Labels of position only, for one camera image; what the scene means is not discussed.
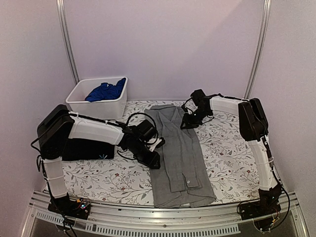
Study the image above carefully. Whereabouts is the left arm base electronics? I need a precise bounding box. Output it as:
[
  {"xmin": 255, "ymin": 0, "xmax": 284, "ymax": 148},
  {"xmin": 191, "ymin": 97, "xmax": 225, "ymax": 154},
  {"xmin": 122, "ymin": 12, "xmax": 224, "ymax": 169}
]
[{"xmin": 48, "ymin": 197, "xmax": 91, "ymax": 220}]

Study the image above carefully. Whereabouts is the right aluminium frame post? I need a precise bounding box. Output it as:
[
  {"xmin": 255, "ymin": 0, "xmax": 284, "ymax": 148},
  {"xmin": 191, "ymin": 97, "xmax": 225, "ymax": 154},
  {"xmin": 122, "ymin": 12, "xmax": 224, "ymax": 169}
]
[{"xmin": 243, "ymin": 0, "xmax": 272, "ymax": 99}]

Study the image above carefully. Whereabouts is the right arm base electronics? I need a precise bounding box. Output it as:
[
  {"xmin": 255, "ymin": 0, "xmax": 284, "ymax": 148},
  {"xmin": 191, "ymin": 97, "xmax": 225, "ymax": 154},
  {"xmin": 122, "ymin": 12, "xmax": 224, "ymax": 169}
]
[{"xmin": 237, "ymin": 201, "xmax": 281, "ymax": 232}]

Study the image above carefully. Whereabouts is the blue garment in bin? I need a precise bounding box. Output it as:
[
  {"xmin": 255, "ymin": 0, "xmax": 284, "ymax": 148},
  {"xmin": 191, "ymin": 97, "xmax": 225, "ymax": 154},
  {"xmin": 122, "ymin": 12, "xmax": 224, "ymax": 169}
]
[{"xmin": 85, "ymin": 78, "xmax": 126, "ymax": 102}]

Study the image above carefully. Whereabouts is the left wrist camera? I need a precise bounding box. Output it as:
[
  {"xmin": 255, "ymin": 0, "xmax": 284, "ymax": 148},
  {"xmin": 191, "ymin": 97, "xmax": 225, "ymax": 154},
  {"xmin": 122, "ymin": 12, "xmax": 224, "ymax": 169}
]
[{"xmin": 136, "ymin": 120, "xmax": 165, "ymax": 152}]

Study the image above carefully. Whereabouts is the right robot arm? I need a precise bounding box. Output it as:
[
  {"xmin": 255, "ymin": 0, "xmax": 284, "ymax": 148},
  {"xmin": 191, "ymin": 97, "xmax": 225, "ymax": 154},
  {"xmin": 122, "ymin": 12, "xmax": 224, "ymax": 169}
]
[{"xmin": 180, "ymin": 89, "xmax": 282, "ymax": 215}]

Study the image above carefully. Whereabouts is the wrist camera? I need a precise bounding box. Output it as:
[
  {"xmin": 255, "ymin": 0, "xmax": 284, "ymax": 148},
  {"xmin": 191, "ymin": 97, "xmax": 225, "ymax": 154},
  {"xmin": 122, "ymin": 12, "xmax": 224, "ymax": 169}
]
[
  {"xmin": 136, "ymin": 120, "xmax": 165, "ymax": 152},
  {"xmin": 190, "ymin": 89, "xmax": 206, "ymax": 107}
]

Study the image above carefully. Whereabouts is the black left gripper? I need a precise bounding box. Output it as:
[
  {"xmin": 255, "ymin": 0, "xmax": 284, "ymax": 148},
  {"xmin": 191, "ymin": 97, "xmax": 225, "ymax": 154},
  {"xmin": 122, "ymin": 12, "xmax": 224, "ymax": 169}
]
[{"xmin": 131, "ymin": 140, "xmax": 160, "ymax": 169}]

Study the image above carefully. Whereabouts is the aluminium front rail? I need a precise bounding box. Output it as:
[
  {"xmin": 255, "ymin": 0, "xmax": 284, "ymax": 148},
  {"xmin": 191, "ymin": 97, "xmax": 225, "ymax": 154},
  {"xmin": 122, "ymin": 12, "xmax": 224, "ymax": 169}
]
[{"xmin": 21, "ymin": 191, "xmax": 311, "ymax": 237}]

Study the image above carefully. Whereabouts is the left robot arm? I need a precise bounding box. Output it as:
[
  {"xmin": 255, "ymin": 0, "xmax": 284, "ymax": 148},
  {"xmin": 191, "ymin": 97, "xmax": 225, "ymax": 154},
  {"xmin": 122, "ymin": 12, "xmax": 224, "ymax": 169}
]
[{"xmin": 31, "ymin": 104, "xmax": 165, "ymax": 214}]

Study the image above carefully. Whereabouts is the floral tablecloth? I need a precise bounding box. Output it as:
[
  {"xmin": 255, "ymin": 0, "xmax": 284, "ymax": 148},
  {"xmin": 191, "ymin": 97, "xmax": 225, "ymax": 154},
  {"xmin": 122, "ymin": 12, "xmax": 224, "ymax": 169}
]
[{"xmin": 42, "ymin": 99, "xmax": 278, "ymax": 206}]

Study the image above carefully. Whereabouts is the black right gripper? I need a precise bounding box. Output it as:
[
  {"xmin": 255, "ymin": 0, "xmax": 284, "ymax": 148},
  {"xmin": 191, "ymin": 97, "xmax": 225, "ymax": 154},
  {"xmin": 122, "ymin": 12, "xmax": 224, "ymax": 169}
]
[{"xmin": 181, "ymin": 108, "xmax": 211, "ymax": 129}]

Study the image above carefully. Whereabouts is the aluminium frame post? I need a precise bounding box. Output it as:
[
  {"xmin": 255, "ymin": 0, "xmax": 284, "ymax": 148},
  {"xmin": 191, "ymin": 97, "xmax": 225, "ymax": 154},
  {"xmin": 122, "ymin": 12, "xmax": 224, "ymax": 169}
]
[
  {"xmin": 243, "ymin": 0, "xmax": 272, "ymax": 99},
  {"xmin": 56, "ymin": 0, "xmax": 79, "ymax": 85}
]

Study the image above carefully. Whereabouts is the black t-shirt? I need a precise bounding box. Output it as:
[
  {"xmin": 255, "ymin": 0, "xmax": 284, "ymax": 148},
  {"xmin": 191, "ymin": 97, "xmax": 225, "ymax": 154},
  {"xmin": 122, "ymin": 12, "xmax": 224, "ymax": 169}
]
[{"xmin": 62, "ymin": 138, "xmax": 115, "ymax": 161}]

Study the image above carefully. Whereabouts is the left aluminium frame post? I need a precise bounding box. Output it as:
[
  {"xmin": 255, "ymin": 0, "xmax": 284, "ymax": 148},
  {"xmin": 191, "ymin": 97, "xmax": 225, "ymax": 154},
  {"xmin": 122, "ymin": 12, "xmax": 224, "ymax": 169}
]
[{"xmin": 56, "ymin": 0, "xmax": 79, "ymax": 85}]

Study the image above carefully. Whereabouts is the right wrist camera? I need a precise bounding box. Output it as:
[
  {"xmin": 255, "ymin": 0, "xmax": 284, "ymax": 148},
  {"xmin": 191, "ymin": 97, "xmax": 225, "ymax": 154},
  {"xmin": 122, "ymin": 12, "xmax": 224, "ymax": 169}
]
[{"xmin": 190, "ymin": 89, "xmax": 206, "ymax": 107}]

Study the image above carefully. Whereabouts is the white plastic laundry bin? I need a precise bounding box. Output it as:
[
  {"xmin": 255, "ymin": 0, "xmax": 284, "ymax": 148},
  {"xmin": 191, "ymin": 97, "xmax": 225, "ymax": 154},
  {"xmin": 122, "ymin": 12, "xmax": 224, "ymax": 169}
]
[{"xmin": 66, "ymin": 77, "xmax": 128, "ymax": 119}]

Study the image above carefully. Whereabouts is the grey garment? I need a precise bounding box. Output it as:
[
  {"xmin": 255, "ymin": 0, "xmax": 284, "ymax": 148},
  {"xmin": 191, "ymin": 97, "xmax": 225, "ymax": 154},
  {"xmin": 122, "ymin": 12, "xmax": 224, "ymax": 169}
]
[{"xmin": 145, "ymin": 105, "xmax": 216, "ymax": 208}]

